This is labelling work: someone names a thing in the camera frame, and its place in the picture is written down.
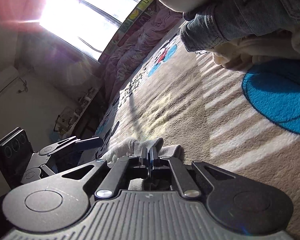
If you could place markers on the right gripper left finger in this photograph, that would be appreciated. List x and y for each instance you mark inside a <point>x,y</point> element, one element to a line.
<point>124,170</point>

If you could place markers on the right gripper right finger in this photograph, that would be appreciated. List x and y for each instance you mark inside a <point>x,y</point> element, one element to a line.
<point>171,169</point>

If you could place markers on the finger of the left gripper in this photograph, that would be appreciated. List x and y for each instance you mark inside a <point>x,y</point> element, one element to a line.
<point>88,144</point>

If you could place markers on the white quilted garment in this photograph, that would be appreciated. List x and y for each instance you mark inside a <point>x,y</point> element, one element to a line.
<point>130,146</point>

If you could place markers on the cluttered dark desk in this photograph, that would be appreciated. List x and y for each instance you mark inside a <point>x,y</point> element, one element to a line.
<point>83,121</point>

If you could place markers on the white air conditioner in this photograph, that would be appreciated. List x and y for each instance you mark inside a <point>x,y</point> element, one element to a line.
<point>8,76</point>

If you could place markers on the Mickey Mouse plush blanket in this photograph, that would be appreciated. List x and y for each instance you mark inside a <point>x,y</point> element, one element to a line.
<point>245,120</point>

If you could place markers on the wooden framed window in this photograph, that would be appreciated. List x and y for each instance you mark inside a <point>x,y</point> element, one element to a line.
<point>87,25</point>

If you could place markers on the colourful alphabet foam mat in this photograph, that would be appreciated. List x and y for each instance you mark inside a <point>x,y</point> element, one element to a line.
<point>143,11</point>

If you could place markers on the pink quilted duvet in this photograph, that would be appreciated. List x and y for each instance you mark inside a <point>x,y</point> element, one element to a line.
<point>124,61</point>

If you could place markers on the cream folded fleece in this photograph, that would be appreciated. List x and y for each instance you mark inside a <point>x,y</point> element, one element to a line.
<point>282,44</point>

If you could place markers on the folded blue jeans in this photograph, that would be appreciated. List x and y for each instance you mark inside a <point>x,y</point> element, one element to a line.
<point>221,21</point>

